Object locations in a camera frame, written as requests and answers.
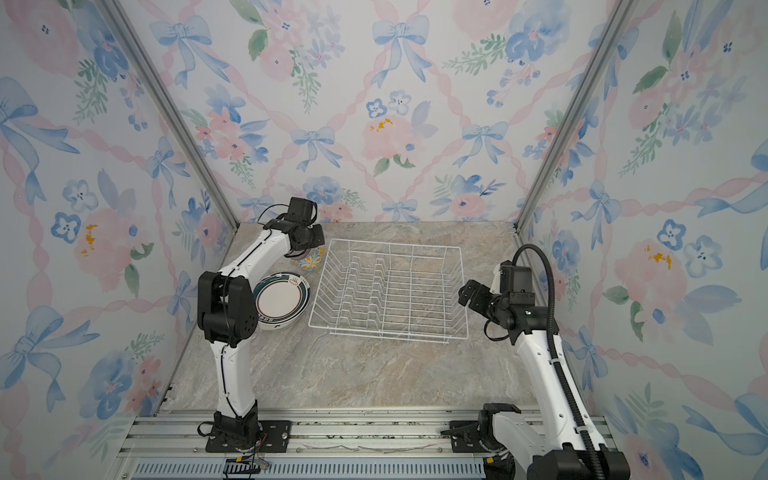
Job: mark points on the white wire dish rack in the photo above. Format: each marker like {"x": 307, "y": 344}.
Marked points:
{"x": 396, "y": 291}

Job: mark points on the corner aluminium profile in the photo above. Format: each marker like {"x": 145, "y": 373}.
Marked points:
{"x": 117, "y": 19}
{"x": 614, "y": 29}

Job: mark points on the right corner aluminium profile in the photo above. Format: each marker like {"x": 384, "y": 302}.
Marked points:
{"x": 614, "y": 29}

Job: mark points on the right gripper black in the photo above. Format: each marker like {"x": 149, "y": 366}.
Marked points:
{"x": 471, "y": 287}

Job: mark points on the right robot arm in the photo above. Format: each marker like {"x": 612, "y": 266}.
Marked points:
{"x": 570, "y": 446}

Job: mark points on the yellow blue patterned bowl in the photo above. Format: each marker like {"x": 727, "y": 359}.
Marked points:
{"x": 313, "y": 259}

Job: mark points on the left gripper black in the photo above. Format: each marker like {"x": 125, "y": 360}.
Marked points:
{"x": 318, "y": 228}

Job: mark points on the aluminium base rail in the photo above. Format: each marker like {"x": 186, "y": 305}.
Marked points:
{"x": 335, "y": 443}

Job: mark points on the left corner aluminium profile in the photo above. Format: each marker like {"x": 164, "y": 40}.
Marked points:
{"x": 117, "y": 19}

